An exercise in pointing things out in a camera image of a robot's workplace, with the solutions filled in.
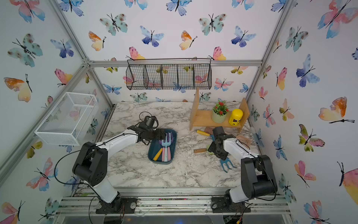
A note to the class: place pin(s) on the teal claw rake yellow handle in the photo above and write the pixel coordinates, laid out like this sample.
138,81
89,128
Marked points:
227,165

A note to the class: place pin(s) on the teal plastic storage box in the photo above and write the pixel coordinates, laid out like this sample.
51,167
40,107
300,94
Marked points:
155,146

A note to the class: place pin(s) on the wooden shelf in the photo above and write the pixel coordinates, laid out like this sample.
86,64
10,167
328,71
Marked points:
208,118

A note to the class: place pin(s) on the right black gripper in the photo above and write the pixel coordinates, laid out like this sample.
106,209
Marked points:
212,144

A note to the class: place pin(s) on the green fork wooden handle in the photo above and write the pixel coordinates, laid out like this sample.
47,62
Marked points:
203,150

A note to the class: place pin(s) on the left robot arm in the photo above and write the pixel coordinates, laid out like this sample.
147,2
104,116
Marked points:
91,164

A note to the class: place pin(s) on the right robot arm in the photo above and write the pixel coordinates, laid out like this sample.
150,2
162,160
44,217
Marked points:
257,175

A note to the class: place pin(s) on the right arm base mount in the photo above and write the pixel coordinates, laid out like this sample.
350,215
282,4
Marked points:
225,205

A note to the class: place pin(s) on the black wire wall basket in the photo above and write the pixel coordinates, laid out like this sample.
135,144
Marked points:
180,74

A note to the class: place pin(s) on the yellow jar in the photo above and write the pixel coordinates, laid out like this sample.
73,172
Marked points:
235,117

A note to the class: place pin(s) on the potted red flower plant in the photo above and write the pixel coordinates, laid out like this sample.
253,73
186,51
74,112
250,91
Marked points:
219,112

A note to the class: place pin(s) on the white mesh wall basket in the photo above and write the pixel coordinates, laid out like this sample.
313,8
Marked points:
69,120

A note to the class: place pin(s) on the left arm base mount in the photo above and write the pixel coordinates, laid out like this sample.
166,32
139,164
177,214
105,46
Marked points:
120,205

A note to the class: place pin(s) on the light blue rake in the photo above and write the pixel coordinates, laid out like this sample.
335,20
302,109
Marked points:
166,145

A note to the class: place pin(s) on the purple rake pink handle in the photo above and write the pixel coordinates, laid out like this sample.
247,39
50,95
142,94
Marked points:
169,157
162,144

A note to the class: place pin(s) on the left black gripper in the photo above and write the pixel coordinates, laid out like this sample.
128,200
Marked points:
159,137

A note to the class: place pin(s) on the orange plastic spatula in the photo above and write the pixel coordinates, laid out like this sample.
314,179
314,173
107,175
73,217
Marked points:
244,141

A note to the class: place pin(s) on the pink brush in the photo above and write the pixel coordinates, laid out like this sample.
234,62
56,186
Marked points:
208,130

